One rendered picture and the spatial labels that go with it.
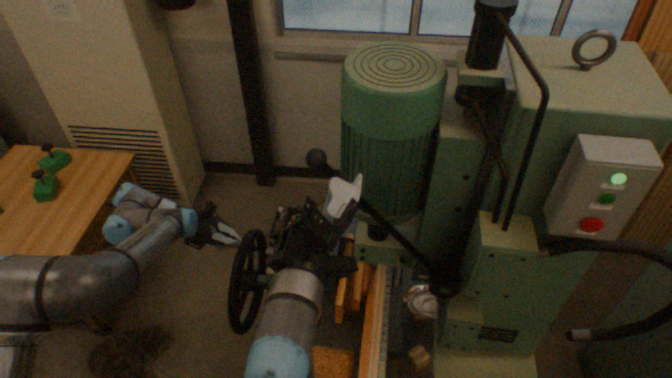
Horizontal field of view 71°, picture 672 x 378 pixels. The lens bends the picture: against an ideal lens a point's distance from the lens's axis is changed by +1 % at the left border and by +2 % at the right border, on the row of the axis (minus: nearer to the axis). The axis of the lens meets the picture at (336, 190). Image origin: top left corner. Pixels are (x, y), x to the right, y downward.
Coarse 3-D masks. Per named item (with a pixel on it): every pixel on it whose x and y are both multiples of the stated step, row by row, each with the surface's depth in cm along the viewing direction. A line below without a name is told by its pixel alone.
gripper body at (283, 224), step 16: (288, 208) 72; (304, 208) 68; (272, 224) 72; (288, 224) 70; (304, 224) 67; (320, 224) 72; (288, 240) 66; (304, 240) 69; (320, 240) 69; (272, 256) 66; (288, 256) 64; (304, 256) 68; (320, 272) 66
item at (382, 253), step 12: (360, 228) 108; (396, 228) 108; (408, 228) 108; (360, 240) 106; (372, 240) 106; (384, 240) 106; (396, 240) 106; (408, 240) 106; (360, 252) 107; (372, 252) 106; (384, 252) 106; (396, 252) 105; (408, 252) 105; (384, 264) 109; (396, 264) 108; (408, 264) 108
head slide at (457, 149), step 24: (456, 120) 80; (456, 144) 77; (480, 144) 76; (432, 168) 82; (456, 168) 81; (432, 192) 86; (456, 192) 85; (432, 216) 90; (456, 216) 89; (432, 240) 95; (456, 240) 94
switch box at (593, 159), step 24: (576, 144) 67; (600, 144) 66; (624, 144) 66; (648, 144) 66; (576, 168) 66; (600, 168) 64; (624, 168) 63; (648, 168) 63; (552, 192) 75; (576, 192) 67; (600, 192) 67; (624, 192) 66; (552, 216) 73; (576, 216) 71; (600, 216) 70; (624, 216) 69
